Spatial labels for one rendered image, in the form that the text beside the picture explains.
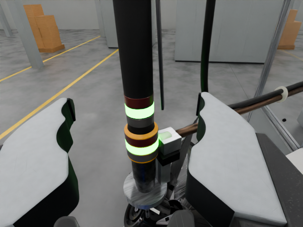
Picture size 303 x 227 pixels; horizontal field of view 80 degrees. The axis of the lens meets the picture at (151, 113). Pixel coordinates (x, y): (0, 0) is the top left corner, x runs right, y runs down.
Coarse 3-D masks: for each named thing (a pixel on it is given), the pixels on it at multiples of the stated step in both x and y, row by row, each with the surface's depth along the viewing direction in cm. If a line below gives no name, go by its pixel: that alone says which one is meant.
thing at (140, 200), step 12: (168, 144) 25; (180, 144) 26; (168, 156) 26; (156, 168) 28; (168, 168) 28; (132, 180) 30; (156, 180) 30; (168, 180) 29; (132, 192) 28; (156, 192) 28; (132, 204) 27; (144, 204) 26; (156, 204) 27
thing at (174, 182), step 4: (172, 176) 55; (172, 180) 56; (176, 180) 59; (168, 184) 54; (172, 184) 57; (168, 188) 55; (172, 188) 55; (168, 192) 56; (172, 192) 59; (168, 196) 56; (156, 224) 45; (160, 224) 44
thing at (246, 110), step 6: (294, 90) 37; (300, 90) 38; (276, 96) 35; (288, 96) 37; (258, 102) 33; (264, 102) 34; (270, 102) 34; (240, 108) 32; (246, 108) 32; (252, 108) 32; (258, 108) 33; (240, 114) 31; (192, 126) 28; (180, 132) 27; (186, 132) 27; (192, 132) 27
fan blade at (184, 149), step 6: (186, 138) 55; (186, 144) 61; (180, 150) 55; (186, 150) 65; (180, 156) 59; (174, 162) 55; (180, 162) 61; (174, 168) 57; (180, 168) 63; (174, 174) 59
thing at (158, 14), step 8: (160, 8) 16; (160, 16) 16; (160, 24) 16; (160, 32) 16; (160, 40) 17; (160, 48) 17; (160, 56) 17; (160, 64) 18; (160, 72) 18; (160, 80) 19; (160, 88) 19
